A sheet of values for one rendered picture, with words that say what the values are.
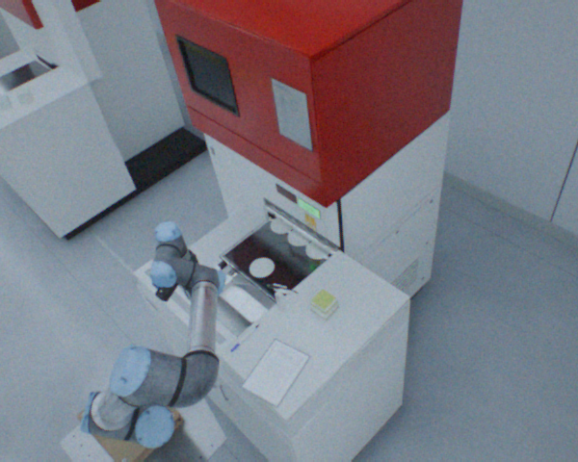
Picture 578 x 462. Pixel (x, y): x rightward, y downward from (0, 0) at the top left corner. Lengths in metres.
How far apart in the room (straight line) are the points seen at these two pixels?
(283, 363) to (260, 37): 1.04
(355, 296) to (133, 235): 2.18
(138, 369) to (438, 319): 2.10
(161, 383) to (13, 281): 2.75
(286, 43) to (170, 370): 0.94
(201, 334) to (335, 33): 0.92
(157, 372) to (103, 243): 2.63
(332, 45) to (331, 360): 0.99
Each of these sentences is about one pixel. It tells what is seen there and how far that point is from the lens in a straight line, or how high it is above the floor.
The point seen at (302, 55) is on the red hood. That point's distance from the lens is 1.55.
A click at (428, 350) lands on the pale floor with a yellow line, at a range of 2.97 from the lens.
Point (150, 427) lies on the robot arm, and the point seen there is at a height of 1.10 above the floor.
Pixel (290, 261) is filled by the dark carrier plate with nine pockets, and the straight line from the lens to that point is 2.17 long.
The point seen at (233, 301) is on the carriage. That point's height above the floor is 0.88.
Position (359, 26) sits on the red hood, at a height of 1.82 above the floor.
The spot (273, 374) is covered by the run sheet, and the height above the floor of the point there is 0.97.
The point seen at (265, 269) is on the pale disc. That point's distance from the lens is 2.15.
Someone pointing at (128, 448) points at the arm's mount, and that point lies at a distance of 1.93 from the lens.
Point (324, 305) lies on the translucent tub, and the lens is 1.86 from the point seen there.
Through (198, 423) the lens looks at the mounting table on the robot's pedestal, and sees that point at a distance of 1.97.
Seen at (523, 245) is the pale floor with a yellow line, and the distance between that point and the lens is 3.49.
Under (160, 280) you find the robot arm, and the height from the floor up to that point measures 1.40.
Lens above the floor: 2.56
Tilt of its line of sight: 47 degrees down
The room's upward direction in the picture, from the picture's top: 10 degrees counter-clockwise
